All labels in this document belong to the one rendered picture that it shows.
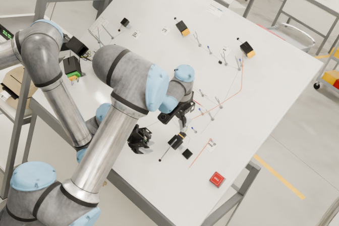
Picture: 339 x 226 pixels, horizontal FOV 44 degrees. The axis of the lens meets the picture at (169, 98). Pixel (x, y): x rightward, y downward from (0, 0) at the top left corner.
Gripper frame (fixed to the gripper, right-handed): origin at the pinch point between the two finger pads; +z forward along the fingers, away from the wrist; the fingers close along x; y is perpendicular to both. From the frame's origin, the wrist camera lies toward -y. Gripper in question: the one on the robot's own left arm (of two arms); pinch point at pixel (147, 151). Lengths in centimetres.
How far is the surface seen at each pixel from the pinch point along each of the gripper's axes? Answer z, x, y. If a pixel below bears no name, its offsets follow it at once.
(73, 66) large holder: -15, 46, -45
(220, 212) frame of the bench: 62, -7, 9
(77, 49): -17, 56, -43
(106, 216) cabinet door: 40, -15, -47
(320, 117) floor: 375, 226, 7
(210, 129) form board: 23.6, 20.5, 17.9
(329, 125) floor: 376, 213, 18
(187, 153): 22.8, 8.7, 7.5
